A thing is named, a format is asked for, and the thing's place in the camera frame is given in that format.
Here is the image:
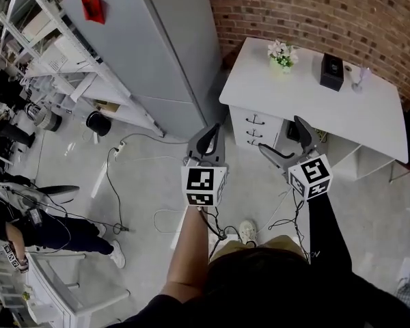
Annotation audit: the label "hand-held gripper cable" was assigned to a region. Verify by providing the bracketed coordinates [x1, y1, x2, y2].
[197, 205, 242, 244]
[268, 189, 312, 254]

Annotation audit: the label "person's khaki shorts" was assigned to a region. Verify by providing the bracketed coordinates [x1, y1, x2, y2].
[208, 234, 310, 262]

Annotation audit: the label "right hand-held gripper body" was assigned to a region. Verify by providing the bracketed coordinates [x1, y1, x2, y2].
[276, 145, 334, 202]

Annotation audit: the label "white desk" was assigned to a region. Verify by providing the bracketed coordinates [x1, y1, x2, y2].
[219, 36, 410, 184]

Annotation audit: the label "white desk drawer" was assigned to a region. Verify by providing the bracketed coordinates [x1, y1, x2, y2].
[234, 135, 278, 150]
[232, 123, 281, 140]
[230, 107, 284, 128]

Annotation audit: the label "grey floor cable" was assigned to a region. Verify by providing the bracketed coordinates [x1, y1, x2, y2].
[118, 133, 189, 146]

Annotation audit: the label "white floor cable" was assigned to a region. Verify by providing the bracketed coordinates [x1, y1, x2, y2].
[115, 154, 186, 165]

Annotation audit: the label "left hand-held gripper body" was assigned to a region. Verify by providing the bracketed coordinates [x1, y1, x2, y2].
[180, 156, 229, 207]

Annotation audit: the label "white looped cable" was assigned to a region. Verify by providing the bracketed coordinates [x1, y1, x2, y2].
[152, 208, 189, 234]

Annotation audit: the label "black adapter box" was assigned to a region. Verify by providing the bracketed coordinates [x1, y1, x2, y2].
[285, 120, 300, 141]

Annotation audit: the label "grey cylindrical device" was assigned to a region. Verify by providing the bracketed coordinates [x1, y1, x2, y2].
[25, 102, 62, 132]

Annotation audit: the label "thin white cable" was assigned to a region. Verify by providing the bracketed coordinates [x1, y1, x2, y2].
[259, 188, 295, 232]

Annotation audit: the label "person's left forearm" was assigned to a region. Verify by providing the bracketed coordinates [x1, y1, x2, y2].
[165, 204, 212, 300]

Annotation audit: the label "clear stemmed glass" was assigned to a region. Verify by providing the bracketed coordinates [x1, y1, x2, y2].
[351, 66, 372, 94]

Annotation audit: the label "black floor cable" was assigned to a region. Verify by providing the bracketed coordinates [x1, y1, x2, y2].
[104, 147, 136, 235]

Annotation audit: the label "person's left white shoe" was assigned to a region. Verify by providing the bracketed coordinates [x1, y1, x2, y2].
[238, 219, 258, 244]

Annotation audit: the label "black waste bin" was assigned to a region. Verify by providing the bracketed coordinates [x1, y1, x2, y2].
[85, 110, 112, 137]

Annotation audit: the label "white table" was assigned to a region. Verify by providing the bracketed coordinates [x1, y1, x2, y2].
[23, 251, 129, 328]

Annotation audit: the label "person's right forearm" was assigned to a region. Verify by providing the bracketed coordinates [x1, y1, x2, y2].
[306, 193, 355, 273]

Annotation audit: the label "person's black shirt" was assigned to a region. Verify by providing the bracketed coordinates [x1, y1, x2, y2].
[122, 268, 410, 328]

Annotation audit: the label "black swivel chair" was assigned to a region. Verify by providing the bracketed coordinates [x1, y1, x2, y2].
[37, 184, 80, 198]

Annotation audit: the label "left hand-held gripper cable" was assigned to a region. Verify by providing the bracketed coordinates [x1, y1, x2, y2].
[197, 205, 242, 244]

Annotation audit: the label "right hand-held gripper cable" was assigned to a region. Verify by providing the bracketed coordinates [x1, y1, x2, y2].
[268, 189, 312, 254]

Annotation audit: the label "potted pink flowers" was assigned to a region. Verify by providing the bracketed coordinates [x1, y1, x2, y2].
[266, 39, 300, 74]

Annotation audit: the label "red paper square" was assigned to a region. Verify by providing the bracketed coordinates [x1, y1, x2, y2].
[81, 0, 109, 25]

